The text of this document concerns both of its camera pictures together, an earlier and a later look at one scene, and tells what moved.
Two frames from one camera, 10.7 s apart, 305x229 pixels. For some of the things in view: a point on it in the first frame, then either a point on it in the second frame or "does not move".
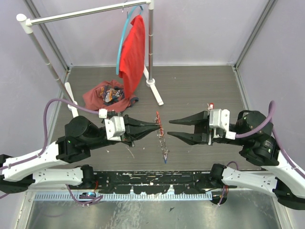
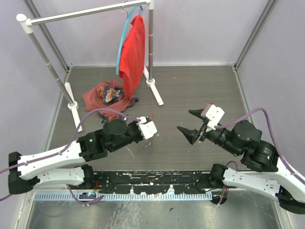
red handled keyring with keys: x=161 y=137 -> x=149 y=140
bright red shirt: x=133 y=56 does not move
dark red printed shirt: x=107 y=96 does not move
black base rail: x=161 y=182 does not move
